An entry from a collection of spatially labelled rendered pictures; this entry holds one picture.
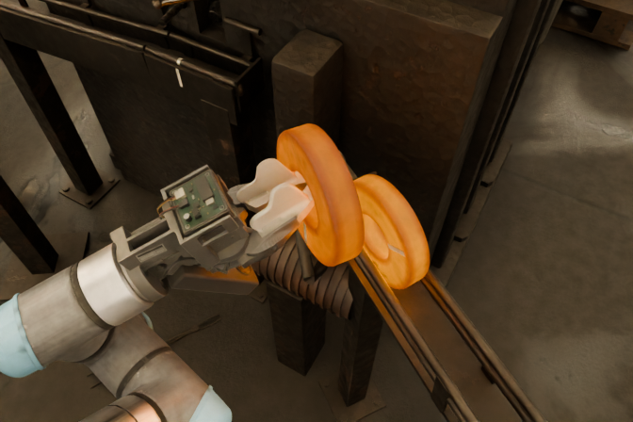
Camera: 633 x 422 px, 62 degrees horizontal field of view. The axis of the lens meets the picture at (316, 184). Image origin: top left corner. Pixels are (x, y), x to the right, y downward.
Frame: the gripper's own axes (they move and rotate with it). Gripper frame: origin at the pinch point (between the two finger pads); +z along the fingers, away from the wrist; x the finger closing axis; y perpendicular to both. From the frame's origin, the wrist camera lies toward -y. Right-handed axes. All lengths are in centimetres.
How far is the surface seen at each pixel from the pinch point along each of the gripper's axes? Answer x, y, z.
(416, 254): -6.8, -13.2, 6.7
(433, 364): -17.7, -16.6, 1.8
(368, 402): -1, -85, -11
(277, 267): 12.8, -33.4, -10.9
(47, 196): 94, -68, -68
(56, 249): 73, -67, -68
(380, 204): -0.7, -9.1, 5.8
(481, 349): -18.6, -18.4, 7.5
